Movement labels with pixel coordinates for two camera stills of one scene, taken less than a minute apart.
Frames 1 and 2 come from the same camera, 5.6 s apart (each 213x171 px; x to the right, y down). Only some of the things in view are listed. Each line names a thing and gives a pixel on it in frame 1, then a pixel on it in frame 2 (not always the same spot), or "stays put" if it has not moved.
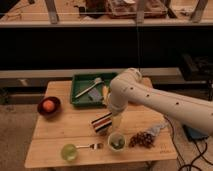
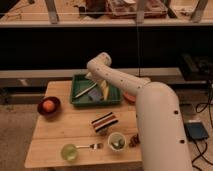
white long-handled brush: (97, 80) stays put
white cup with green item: (116, 141) stays put
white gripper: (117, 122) -> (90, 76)
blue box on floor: (194, 133) stays put
